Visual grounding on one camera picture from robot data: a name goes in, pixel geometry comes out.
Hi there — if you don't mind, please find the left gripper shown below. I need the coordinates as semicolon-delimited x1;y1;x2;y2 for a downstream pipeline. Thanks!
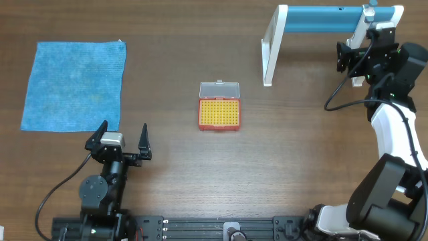
84;119;152;167

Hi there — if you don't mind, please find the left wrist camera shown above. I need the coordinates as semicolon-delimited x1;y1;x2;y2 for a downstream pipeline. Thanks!
100;131;126;149

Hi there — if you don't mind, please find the blue cloth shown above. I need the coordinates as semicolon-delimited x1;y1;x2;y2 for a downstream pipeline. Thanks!
20;40;128;133

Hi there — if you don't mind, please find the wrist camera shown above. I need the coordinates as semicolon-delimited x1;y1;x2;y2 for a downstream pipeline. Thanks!
100;131;126;149
367;21;396;31

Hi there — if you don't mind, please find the black cable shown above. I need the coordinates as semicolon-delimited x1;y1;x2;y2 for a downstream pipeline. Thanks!
323;31;428;202
34;152;93;241

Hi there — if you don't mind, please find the white and blue stand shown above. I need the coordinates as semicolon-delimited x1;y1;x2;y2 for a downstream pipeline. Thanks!
261;3;405;88

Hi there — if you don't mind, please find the red and yellow tip box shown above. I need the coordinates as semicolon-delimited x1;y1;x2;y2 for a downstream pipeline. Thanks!
198;79;241;132

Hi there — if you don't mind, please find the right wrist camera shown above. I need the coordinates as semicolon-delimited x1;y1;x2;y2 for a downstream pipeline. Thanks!
367;21;396;31

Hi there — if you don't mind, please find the mounting rail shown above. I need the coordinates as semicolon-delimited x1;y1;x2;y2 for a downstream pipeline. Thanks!
51;216;315;241

